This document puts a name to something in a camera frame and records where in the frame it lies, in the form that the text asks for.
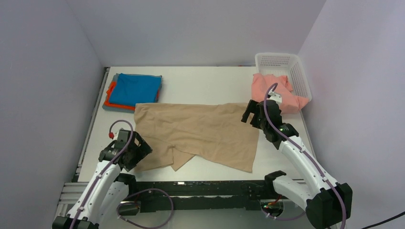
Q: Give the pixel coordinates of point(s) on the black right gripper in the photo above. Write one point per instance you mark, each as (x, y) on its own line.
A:
(253, 107)

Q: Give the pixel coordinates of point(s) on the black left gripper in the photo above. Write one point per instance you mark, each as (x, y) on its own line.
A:
(143, 150)

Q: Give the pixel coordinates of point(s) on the beige t-shirt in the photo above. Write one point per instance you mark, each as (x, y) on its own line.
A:
(178, 132)

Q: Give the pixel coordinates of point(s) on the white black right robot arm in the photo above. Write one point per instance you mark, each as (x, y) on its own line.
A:
(325, 201)

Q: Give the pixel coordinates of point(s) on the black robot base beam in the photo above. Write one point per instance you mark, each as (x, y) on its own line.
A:
(155, 196)

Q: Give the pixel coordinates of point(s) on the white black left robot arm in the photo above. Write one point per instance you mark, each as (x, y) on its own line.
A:
(110, 184)

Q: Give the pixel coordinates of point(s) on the pink t-shirt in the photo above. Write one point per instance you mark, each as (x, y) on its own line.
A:
(290, 103)

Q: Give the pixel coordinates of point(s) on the white plastic laundry basket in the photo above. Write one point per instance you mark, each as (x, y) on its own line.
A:
(290, 65)

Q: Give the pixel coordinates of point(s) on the orange folded t-shirt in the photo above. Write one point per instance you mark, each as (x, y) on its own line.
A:
(110, 101)

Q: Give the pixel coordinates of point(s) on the blue folded t-shirt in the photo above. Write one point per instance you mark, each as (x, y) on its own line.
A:
(135, 91)

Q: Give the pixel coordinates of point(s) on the grey folded t-shirt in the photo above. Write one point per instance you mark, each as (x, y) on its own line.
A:
(109, 109)

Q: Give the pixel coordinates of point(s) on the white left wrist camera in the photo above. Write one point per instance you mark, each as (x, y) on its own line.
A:
(119, 135)

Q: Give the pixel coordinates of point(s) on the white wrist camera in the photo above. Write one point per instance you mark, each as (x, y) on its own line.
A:
(119, 135)
(274, 97)

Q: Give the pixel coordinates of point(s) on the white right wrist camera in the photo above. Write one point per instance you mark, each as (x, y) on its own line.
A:
(274, 97)

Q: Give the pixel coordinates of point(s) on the aluminium frame rails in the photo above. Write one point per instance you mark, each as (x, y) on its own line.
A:
(71, 192)

